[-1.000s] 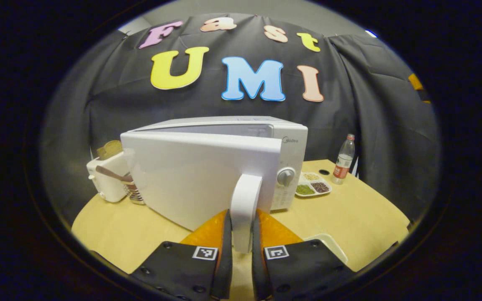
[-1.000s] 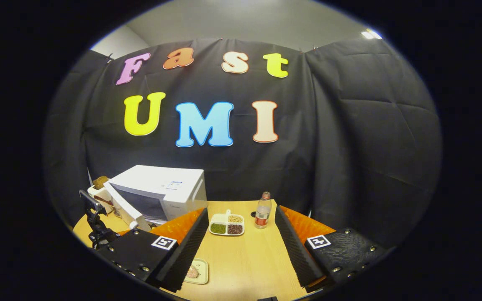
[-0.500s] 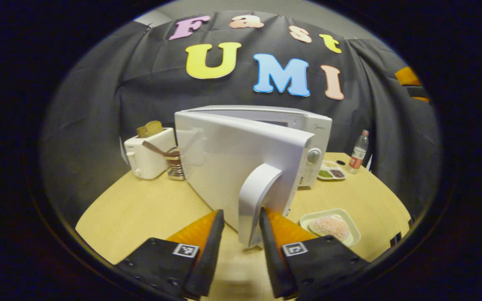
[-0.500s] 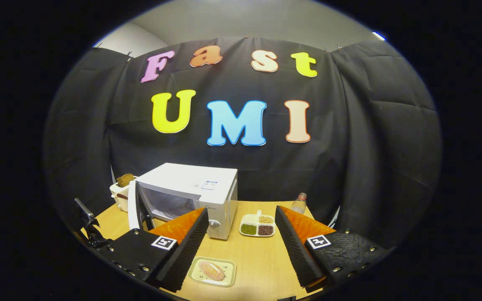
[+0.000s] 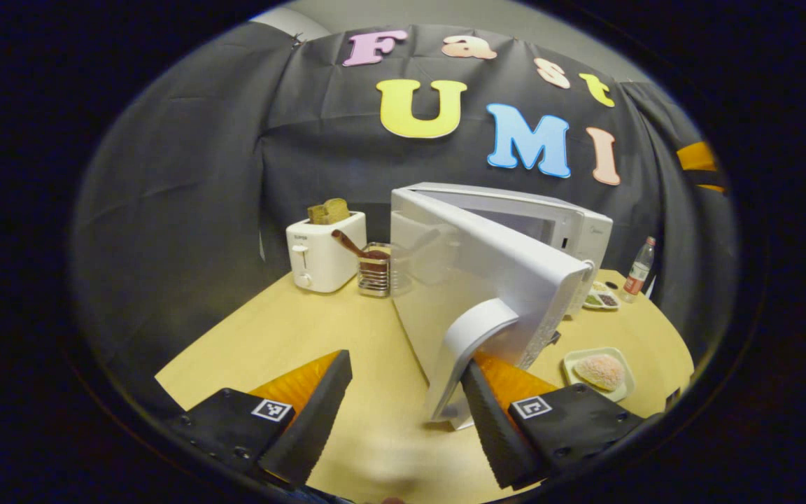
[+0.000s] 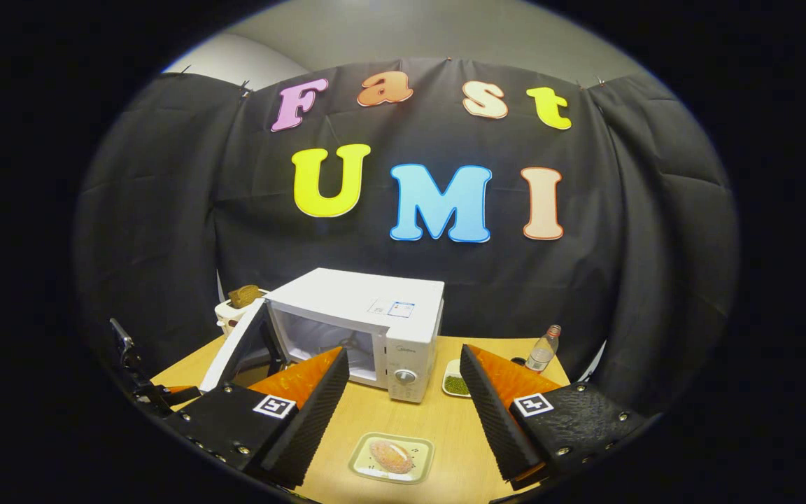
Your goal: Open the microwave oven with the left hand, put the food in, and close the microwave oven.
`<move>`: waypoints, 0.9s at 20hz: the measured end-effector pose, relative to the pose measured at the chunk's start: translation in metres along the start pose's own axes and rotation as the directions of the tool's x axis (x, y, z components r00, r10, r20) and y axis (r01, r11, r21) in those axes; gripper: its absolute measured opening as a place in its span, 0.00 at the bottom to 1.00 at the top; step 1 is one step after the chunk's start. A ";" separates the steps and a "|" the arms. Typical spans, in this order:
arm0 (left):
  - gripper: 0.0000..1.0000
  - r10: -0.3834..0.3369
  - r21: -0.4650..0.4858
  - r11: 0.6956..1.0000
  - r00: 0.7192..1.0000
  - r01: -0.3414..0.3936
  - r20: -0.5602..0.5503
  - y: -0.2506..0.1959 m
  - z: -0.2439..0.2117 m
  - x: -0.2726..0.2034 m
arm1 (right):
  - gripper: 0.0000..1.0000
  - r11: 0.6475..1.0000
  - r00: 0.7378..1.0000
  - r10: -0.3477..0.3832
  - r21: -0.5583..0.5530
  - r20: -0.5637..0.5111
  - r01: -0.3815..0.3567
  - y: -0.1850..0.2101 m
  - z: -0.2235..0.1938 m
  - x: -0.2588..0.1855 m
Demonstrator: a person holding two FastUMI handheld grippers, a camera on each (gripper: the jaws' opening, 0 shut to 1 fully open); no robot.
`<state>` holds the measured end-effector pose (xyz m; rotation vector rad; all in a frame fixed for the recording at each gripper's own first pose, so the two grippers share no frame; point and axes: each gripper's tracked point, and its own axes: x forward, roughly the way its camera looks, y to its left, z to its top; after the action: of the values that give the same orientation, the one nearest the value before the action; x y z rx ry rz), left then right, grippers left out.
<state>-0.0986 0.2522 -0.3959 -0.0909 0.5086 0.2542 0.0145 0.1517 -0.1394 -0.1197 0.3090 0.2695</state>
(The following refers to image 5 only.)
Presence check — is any white microwave oven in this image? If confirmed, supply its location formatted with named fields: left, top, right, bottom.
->
left=389, top=182, right=614, bottom=429

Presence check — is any brown toast slice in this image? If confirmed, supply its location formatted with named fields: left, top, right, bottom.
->
left=307, top=198, right=351, bottom=225

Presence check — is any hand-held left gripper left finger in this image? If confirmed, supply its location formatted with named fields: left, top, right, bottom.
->
left=165, top=350, right=353, bottom=487

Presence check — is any divided dish of beans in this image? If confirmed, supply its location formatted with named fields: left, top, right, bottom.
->
left=583, top=281, right=621, bottom=311

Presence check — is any clear bottle with red label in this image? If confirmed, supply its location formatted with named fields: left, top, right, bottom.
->
left=620, top=237, right=656, bottom=303

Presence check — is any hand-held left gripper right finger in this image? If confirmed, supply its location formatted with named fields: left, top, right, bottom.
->
left=460, top=352, right=656, bottom=491

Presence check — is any black backdrop cloth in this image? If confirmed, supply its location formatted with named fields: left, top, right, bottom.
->
left=71, top=21, right=740, bottom=421

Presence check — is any white toaster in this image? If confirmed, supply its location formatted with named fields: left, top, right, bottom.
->
left=285, top=211, right=367, bottom=293

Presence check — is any brown wooden spoon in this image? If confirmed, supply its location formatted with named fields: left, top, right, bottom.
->
left=331, top=230, right=386, bottom=261

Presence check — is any pale green square plate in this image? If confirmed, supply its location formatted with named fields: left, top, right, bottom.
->
left=563, top=346, right=636, bottom=403

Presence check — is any round bun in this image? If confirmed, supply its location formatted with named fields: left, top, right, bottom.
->
left=574, top=353, right=626, bottom=391

